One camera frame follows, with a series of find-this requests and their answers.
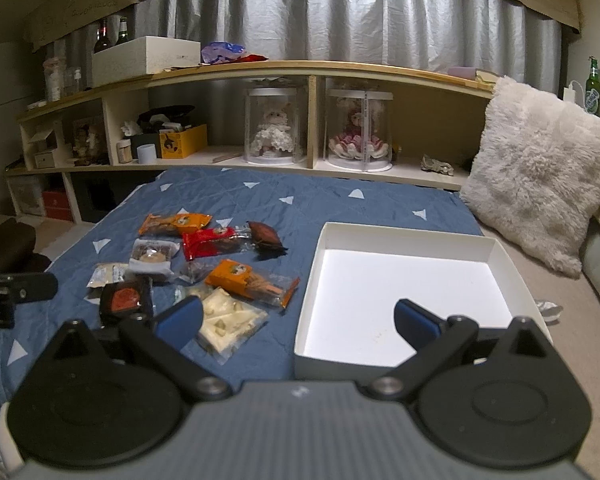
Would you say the black red mooncake pack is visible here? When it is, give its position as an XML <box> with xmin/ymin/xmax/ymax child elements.
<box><xmin>99</xmin><ymin>276</ymin><xmax>154</xmax><ymax>328</ymax></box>

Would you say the white nougat snack pack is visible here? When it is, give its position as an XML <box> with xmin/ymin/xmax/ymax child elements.
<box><xmin>197</xmin><ymin>287</ymin><xmax>268</xmax><ymax>365</ymax></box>

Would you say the clear pastry pack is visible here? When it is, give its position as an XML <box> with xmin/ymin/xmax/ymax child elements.
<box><xmin>128</xmin><ymin>238</ymin><xmax>180</xmax><ymax>281</ymax></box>

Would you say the orange snack pack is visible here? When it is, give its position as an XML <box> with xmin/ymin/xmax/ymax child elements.
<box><xmin>138</xmin><ymin>212</ymin><xmax>212</xmax><ymax>236</ymax></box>
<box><xmin>204</xmin><ymin>259</ymin><xmax>300</xmax><ymax>309</ymax></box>

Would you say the red snack pack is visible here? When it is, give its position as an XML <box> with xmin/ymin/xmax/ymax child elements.
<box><xmin>182</xmin><ymin>226</ymin><xmax>253</xmax><ymax>261</ymax></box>

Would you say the small round ball snack pack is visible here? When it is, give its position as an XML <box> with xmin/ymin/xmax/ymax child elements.
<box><xmin>174</xmin><ymin>282</ymin><xmax>214</xmax><ymax>304</ymax></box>

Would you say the small dark candy pack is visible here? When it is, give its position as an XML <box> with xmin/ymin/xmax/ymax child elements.
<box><xmin>176</xmin><ymin>260</ymin><xmax>215</xmax><ymax>284</ymax></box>

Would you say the small silver snack pack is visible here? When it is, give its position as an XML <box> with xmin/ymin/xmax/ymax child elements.
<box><xmin>86</xmin><ymin>262</ymin><xmax>129</xmax><ymax>289</ymax></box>

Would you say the white cardboard box tray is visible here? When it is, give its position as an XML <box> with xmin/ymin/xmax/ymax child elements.
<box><xmin>293</xmin><ymin>221</ymin><xmax>554</xmax><ymax>382</ymax></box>

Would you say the crumpled silver wrapper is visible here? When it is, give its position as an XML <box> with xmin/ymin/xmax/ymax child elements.
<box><xmin>535</xmin><ymin>300</ymin><xmax>564</xmax><ymax>325</ymax></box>

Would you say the dark brown snack pack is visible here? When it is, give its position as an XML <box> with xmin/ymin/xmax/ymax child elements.
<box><xmin>248</xmin><ymin>221</ymin><xmax>287</xmax><ymax>257</ymax></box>

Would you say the small ornament on shelf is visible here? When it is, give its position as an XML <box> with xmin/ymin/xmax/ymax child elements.
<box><xmin>420</xmin><ymin>154</ymin><xmax>454</xmax><ymax>177</ymax></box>

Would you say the white roll on shelf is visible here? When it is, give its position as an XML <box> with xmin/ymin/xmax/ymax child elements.
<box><xmin>136</xmin><ymin>143</ymin><xmax>157</xmax><ymax>165</ymax></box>

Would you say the blue quilt with triangles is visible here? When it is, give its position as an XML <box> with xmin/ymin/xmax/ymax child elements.
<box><xmin>0</xmin><ymin>167</ymin><xmax>484</xmax><ymax>476</ymax></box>

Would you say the yellow box on shelf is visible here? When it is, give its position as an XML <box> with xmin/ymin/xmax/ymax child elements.
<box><xmin>159</xmin><ymin>125</ymin><xmax>208</xmax><ymax>159</ymax></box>

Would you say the fluffy white pillow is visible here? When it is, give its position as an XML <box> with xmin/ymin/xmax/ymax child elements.
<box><xmin>460</xmin><ymin>77</ymin><xmax>600</xmax><ymax>278</ymax></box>

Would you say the wooden headboard shelf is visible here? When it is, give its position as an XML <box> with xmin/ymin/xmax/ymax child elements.
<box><xmin>4</xmin><ymin>58</ymin><xmax>496</xmax><ymax>224</ymax></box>

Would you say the red dress doll in case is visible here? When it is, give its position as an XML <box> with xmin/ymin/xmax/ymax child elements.
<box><xmin>324</xmin><ymin>89</ymin><xmax>393</xmax><ymax>172</ymax></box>

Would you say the white dress doll in case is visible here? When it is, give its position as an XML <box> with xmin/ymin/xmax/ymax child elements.
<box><xmin>244</xmin><ymin>87</ymin><xmax>306</xmax><ymax>166</ymax></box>

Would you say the white storage box on shelf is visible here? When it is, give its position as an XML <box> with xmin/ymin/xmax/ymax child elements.
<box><xmin>92</xmin><ymin>36</ymin><xmax>201</xmax><ymax>88</ymax></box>

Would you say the green glass bottle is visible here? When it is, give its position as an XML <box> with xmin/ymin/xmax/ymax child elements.
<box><xmin>584</xmin><ymin>56</ymin><xmax>600</xmax><ymax>117</ymax></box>

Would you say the grey curtain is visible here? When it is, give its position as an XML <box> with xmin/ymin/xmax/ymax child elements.
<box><xmin>24</xmin><ymin>0</ymin><xmax>562</xmax><ymax>91</ymax></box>

